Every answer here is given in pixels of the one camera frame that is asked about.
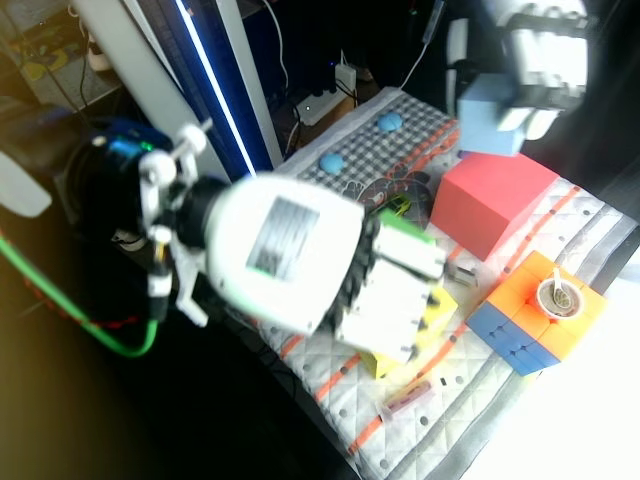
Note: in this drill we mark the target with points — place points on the large puzzle cube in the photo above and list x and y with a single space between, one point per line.
520 340

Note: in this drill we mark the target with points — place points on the white router box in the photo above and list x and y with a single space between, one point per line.
345 76

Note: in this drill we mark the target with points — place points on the light blue ball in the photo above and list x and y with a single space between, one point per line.
390 121
332 163

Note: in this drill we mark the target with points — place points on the yellow-green toy car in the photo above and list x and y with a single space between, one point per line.
395 206

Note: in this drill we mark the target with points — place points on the grey quilt with bear print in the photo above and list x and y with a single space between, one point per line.
450 415

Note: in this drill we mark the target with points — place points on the large red block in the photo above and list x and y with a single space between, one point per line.
490 205

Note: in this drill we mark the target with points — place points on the blue block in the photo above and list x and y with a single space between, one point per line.
480 125

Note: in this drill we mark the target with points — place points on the small toy cup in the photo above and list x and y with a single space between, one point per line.
560 297

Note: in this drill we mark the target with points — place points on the blue light strip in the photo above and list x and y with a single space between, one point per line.
220 85

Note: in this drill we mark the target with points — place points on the white metal post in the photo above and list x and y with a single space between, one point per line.
145 75

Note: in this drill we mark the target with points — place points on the white power strip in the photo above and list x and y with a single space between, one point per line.
322 105

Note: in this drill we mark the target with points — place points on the green block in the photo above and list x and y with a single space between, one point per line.
405 227

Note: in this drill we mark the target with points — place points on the large yellow block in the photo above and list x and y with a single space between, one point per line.
440 312

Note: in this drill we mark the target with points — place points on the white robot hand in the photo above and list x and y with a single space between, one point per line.
545 55
285 250

